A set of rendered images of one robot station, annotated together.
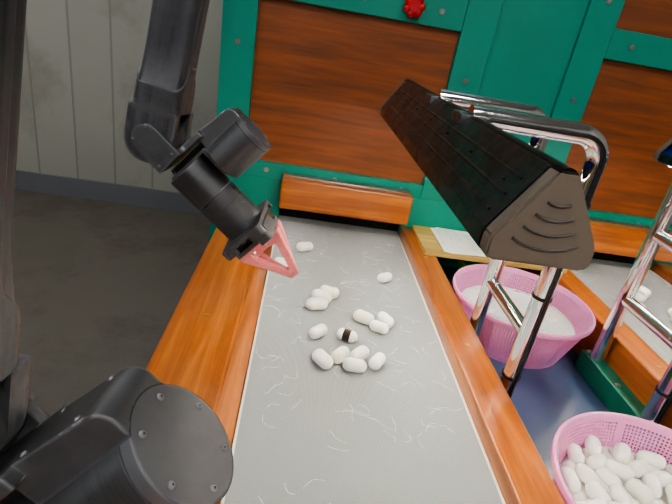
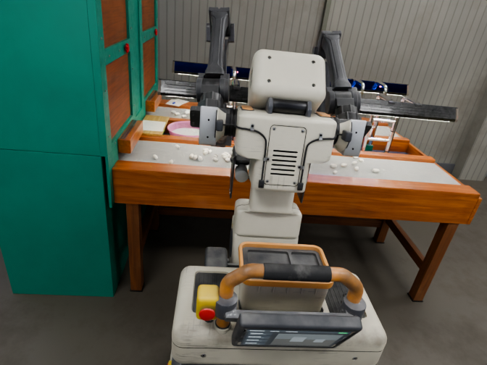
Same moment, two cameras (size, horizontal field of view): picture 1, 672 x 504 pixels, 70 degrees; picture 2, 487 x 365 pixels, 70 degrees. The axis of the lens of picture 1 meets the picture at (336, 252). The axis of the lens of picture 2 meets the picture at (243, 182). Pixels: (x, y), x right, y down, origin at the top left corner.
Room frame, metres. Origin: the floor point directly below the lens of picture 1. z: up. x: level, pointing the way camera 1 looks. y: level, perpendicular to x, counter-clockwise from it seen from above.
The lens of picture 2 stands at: (0.46, 1.66, 1.51)
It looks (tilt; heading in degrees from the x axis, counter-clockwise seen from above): 28 degrees down; 270
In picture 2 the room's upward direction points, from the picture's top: 7 degrees clockwise
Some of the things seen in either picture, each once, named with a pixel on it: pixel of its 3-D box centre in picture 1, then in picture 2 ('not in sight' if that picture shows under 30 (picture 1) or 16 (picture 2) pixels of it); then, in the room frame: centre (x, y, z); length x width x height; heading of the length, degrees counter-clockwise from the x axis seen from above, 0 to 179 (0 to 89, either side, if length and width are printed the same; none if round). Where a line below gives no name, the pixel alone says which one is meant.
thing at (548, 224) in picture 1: (444, 131); (220, 91); (0.63, -0.11, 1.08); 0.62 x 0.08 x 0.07; 6
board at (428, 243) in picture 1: (485, 248); (153, 124); (1.04, -0.34, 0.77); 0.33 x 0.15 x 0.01; 96
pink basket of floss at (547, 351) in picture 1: (514, 316); (188, 135); (0.83, -0.37, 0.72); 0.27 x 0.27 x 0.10
